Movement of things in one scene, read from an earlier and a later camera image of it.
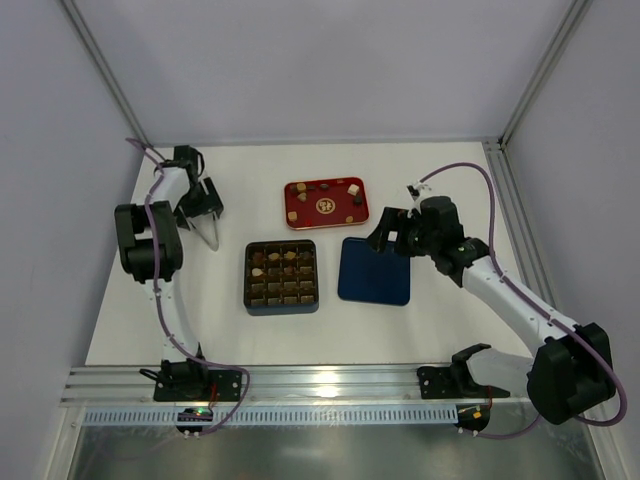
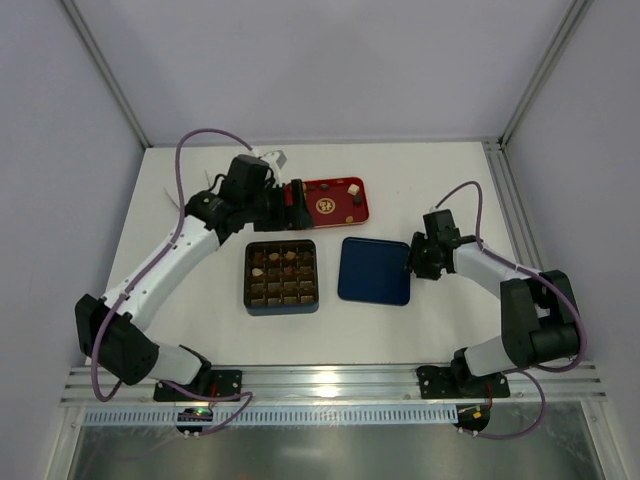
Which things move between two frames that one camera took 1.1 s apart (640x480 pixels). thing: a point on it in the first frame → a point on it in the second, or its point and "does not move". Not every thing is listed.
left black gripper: x=201 y=208 → x=279 y=206
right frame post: x=575 y=15 does not move
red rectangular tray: x=326 y=202 does not move
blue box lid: x=365 y=275 does not move
